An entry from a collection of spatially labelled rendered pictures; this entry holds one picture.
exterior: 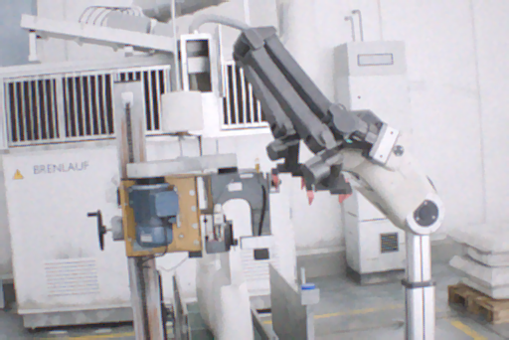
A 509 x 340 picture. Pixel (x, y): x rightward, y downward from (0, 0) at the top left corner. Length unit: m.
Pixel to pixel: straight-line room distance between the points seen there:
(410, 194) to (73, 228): 3.82
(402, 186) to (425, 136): 5.19
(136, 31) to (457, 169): 3.68
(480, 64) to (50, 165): 4.36
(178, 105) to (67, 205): 3.09
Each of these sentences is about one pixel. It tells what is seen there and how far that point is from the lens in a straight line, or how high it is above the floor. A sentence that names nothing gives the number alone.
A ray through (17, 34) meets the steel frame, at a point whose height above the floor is 2.44.
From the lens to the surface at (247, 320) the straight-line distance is 3.65.
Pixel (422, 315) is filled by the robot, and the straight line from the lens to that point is 2.86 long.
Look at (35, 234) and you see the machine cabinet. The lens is 6.12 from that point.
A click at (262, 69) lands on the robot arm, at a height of 1.71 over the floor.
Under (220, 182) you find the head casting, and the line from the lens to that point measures 3.30.
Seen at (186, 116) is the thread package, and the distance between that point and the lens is 3.08.
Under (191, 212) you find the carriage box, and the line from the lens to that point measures 3.31.
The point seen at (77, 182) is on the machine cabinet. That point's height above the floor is 1.17.
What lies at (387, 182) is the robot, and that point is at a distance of 2.59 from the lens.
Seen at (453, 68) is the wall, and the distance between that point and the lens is 7.93.
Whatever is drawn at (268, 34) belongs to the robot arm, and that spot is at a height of 1.82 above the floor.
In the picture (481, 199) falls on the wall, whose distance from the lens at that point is 8.07.
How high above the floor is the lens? 1.57
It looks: 4 degrees down
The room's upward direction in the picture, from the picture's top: 4 degrees counter-clockwise
